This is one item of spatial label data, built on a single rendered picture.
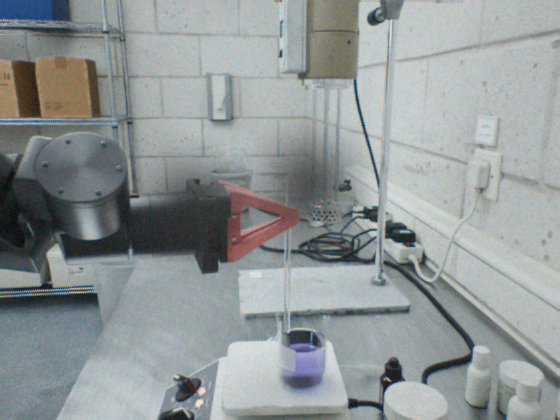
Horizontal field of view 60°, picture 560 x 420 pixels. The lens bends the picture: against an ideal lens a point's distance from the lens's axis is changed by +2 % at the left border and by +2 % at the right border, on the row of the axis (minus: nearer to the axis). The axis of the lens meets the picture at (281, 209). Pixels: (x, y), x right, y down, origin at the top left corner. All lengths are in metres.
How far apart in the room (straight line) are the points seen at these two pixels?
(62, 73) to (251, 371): 2.23
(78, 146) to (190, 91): 2.51
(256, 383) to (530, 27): 0.67
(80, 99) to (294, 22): 1.89
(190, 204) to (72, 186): 0.11
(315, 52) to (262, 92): 2.06
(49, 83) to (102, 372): 2.04
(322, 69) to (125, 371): 0.54
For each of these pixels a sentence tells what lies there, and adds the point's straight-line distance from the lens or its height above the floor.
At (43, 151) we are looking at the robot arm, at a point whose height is 1.08.
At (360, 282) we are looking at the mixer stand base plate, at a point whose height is 0.76.
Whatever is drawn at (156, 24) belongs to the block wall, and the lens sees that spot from 2.91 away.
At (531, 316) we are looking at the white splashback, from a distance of 0.80.
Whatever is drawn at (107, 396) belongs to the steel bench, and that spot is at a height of 0.75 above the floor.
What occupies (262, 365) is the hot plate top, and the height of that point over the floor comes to 0.84.
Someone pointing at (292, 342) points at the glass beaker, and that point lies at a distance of 0.46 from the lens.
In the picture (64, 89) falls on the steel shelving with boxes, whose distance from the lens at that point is 2.61.
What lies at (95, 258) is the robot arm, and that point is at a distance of 0.42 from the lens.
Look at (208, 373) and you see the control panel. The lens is 0.58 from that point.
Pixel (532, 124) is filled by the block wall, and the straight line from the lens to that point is 0.86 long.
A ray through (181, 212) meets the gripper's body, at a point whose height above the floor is 1.02.
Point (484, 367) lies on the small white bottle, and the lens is 0.65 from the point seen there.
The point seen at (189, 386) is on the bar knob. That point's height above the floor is 0.81.
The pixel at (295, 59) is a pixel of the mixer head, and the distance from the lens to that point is 0.81.
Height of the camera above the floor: 1.12
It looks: 14 degrees down
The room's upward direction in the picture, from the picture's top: straight up
